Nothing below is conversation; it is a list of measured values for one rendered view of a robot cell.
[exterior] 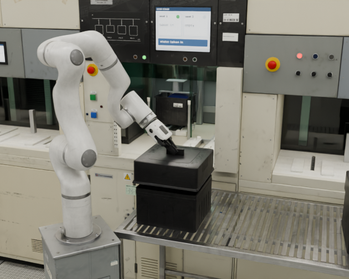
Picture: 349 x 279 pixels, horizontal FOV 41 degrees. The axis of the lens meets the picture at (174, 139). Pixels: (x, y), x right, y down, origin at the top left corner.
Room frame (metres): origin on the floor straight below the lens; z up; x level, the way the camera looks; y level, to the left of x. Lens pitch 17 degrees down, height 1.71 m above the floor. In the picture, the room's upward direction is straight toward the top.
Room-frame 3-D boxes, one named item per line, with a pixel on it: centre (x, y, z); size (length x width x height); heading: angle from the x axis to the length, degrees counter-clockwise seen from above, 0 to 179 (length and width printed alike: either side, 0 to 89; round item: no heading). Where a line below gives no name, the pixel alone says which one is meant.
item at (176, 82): (3.00, -0.01, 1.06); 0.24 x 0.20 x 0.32; 72
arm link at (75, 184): (1.78, 0.43, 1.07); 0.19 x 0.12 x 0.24; 46
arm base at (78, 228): (1.76, 0.40, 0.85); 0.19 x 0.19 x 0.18
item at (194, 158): (1.94, 0.00, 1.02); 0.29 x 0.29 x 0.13; 71
